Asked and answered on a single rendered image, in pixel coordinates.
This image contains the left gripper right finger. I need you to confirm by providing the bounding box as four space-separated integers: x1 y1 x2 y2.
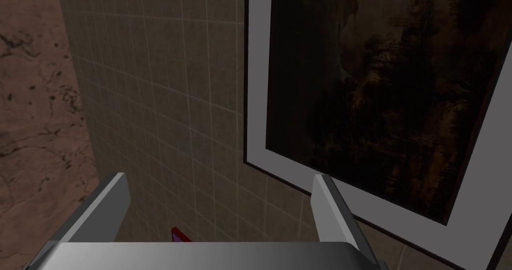
310 173 371 251

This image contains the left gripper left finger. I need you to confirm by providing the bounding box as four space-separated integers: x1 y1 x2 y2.
59 172 132 244

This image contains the small red object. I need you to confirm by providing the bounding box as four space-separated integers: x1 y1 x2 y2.
171 227 194 243

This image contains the dark framed wall picture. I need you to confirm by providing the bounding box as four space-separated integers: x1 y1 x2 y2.
242 0 512 270

